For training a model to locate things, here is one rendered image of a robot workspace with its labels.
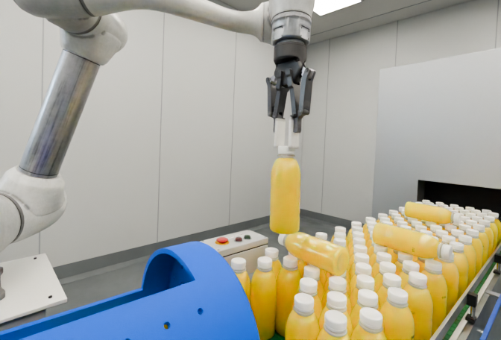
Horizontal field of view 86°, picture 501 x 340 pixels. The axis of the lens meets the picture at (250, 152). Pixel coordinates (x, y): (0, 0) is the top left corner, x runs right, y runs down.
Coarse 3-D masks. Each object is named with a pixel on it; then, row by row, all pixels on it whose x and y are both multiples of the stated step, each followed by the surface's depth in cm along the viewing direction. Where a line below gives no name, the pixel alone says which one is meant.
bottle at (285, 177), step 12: (288, 156) 61; (276, 168) 61; (288, 168) 60; (276, 180) 61; (288, 180) 60; (300, 180) 63; (276, 192) 61; (288, 192) 60; (276, 204) 61; (288, 204) 60; (276, 216) 61; (288, 216) 60; (276, 228) 61; (288, 228) 60
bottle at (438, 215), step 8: (408, 208) 121; (416, 208) 119; (424, 208) 117; (432, 208) 115; (440, 208) 113; (408, 216) 122; (416, 216) 119; (424, 216) 116; (432, 216) 114; (440, 216) 112; (448, 216) 110
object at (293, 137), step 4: (292, 120) 60; (292, 124) 60; (292, 128) 60; (292, 132) 60; (292, 136) 60; (296, 136) 61; (292, 140) 60; (296, 140) 61; (292, 144) 60; (296, 144) 61; (296, 148) 61
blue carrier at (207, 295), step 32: (160, 256) 48; (192, 256) 40; (160, 288) 54; (192, 288) 35; (224, 288) 37; (64, 320) 43; (96, 320) 28; (128, 320) 29; (160, 320) 30; (192, 320) 32; (224, 320) 34
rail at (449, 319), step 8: (496, 248) 121; (488, 264) 105; (480, 272) 96; (480, 280) 95; (472, 288) 86; (464, 296) 80; (456, 304) 75; (464, 304) 80; (456, 312) 73; (448, 320) 68; (440, 328) 65; (448, 328) 68; (432, 336) 62; (440, 336) 64
